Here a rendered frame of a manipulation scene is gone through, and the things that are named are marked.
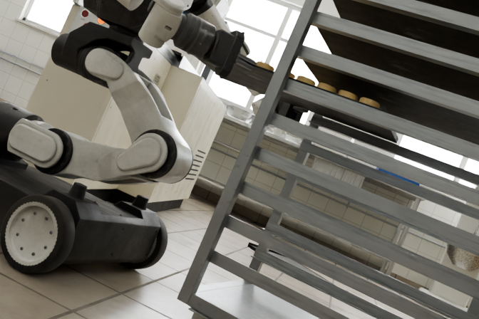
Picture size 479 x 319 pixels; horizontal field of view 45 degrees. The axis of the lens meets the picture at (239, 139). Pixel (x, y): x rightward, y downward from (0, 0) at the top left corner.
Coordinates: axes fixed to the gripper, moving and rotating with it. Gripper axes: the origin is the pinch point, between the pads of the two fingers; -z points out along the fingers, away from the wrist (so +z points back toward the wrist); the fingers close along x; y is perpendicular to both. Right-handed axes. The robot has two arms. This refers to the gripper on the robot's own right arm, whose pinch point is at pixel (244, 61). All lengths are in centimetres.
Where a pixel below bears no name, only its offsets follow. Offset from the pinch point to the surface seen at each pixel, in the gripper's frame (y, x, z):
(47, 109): 130, -34, 28
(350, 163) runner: 11, -11, -48
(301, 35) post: -11.3, 9.8, -6.5
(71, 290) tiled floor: 13, -71, 14
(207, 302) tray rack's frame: -14, -56, -10
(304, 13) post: -10.2, 15.2, -5.4
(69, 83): 128, -20, 24
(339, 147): -22.1, -11.7, -21.7
